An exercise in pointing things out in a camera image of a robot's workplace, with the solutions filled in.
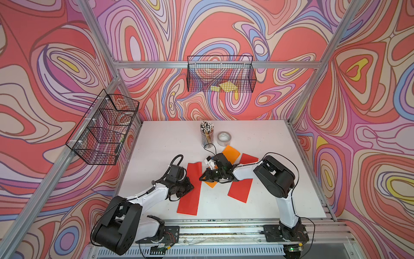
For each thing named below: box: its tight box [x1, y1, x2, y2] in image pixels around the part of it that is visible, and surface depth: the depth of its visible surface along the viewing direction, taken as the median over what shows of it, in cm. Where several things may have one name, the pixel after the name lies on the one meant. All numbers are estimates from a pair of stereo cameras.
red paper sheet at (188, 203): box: [176, 161, 203, 216], surface depth 86 cm
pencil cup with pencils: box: [199, 120, 215, 149], surface depth 95 cm
